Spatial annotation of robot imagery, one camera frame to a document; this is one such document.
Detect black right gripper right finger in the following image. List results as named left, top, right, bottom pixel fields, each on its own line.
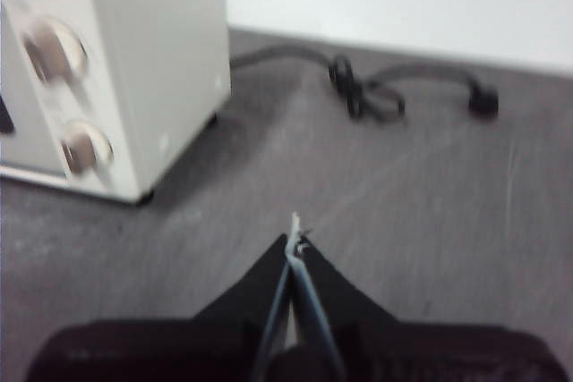
left=295, top=238, right=570, bottom=382

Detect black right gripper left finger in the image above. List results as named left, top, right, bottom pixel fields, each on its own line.
left=24, top=233, right=292, bottom=382

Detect cream oven knob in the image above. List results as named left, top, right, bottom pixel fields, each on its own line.
left=57, top=118, right=114, bottom=176
left=20, top=14, right=89, bottom=88

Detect cream Toshiba toaster oven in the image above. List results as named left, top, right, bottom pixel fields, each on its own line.
left=0, top=0, right=233, bottom=207

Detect black power cable with plug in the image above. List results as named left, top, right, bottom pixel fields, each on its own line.
left=230, top=41, right=500, bottom=123

